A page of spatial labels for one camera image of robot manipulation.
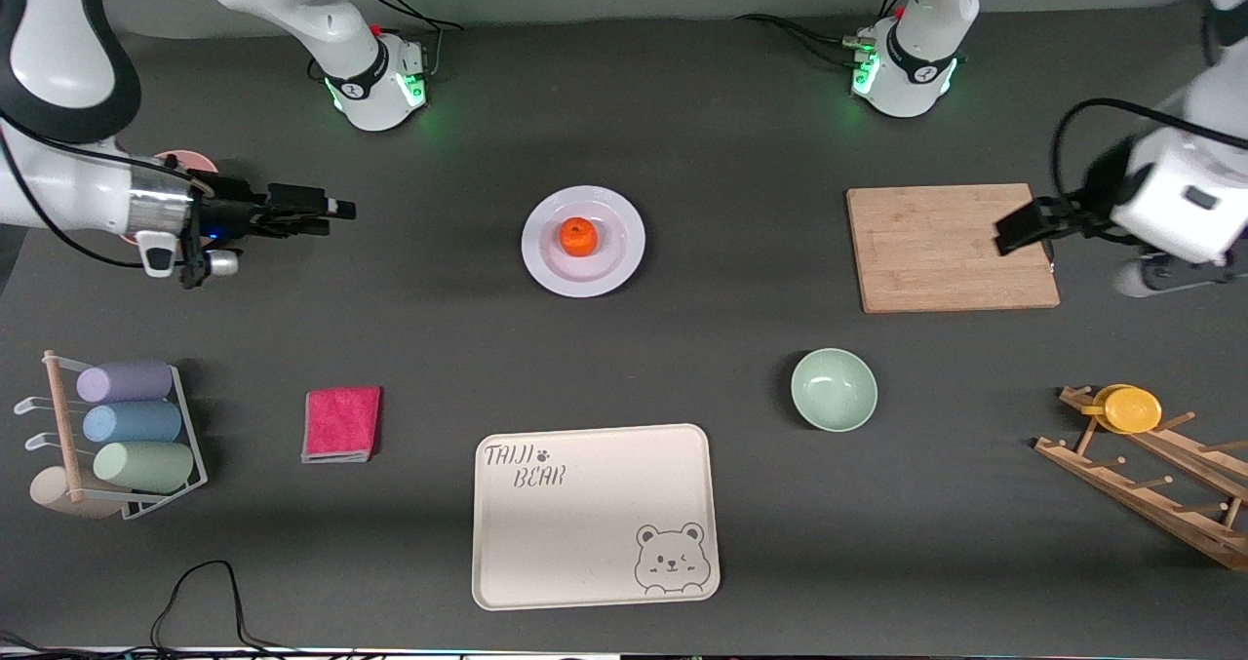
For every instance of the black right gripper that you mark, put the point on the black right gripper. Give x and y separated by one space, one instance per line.
230 215

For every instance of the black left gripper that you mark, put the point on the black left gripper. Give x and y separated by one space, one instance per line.
1100 188

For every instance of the white round plate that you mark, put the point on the white round plate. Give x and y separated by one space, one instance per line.
546 260

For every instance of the orange fruit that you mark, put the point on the orange fruit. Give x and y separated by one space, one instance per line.
577 237

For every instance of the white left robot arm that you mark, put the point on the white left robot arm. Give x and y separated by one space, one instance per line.
916 75

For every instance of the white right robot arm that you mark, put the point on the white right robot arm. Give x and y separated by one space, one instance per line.
58 36

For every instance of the wooden cutting board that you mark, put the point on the wooden cutting board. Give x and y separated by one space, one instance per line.
936 251

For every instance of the yellow cup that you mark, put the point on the yellow cup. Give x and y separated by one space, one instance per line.
1131 409

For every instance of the pink folded cloth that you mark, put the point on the pink folded cloth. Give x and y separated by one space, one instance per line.
341 424

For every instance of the light green bowl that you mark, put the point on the light green bowl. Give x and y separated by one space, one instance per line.
834 392

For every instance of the purple cup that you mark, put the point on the purple cup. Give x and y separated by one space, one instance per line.
127 382

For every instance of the blue cup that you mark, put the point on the blue cup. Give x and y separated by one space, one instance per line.
132 422

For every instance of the wooden peg drying rack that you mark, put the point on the wooden peg drying rack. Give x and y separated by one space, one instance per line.
1150 504

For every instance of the green cup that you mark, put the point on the green cup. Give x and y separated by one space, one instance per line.
146 467

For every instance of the beige cup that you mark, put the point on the beige cup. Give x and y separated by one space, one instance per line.
49 492

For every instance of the cream bear print tray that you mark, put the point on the cream bear print tray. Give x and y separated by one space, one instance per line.
575 533

